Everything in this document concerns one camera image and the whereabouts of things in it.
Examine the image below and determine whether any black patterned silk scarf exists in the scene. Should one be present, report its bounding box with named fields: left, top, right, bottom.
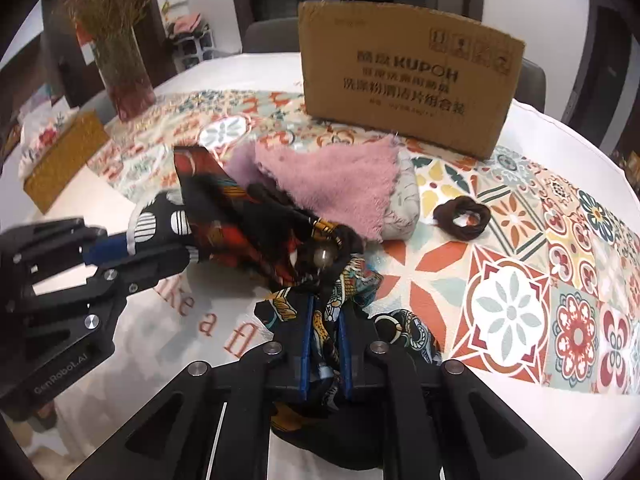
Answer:
left=174, top=145, right=428, bottom=470

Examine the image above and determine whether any dark brown hair scrunchie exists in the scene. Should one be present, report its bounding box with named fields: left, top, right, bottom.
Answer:
left=433, top=196, right=491, bottom=242

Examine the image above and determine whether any white tree-print cloth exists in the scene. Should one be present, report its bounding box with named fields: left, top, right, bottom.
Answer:
left=381, top=150, right=420, bottom=240

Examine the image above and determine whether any pink fluffy towel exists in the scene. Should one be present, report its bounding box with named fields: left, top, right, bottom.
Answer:
left=224, top=138, right=399, bottom=242

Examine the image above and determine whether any floral white cushion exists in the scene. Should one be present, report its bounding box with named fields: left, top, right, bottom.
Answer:
left=17, top=107, right=79, bottom=181

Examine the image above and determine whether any yellow woven tissue box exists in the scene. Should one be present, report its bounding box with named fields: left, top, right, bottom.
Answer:
left=23, top=112, right=110, bottom=214

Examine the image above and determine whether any patterned tablecloth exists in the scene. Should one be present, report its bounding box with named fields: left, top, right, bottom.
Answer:
left=0, top=52, right=640, bottom=480

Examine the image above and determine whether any glass vase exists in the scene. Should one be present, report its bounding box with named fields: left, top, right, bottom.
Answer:
left=92, top=28, right=155, bottom=122

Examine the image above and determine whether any white shoe rack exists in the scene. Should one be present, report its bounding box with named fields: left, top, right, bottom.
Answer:
left=171, top=25, right=216, bottom=72

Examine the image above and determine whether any grey dining chair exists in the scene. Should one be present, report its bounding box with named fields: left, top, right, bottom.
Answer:
left=514, top=58, right=547, bottom=113
left=243, top=18, right=300, bottom=53

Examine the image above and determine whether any brown cardboard box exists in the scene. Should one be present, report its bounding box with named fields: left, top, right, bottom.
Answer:
left=298, top=0, right=525, bottom=159

